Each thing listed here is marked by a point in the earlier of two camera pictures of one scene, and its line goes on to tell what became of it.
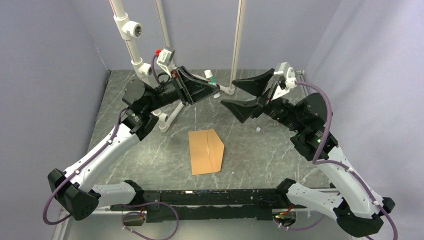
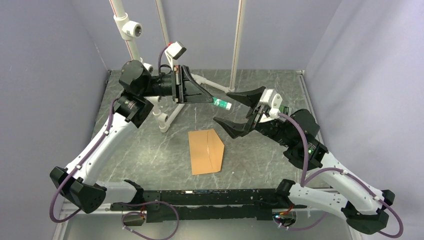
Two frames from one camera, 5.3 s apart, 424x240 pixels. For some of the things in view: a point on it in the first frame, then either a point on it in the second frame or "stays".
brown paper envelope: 206,151 stays
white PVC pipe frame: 127,29 stays
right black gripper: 242,109 → 235,129
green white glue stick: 211,78 → 222,104
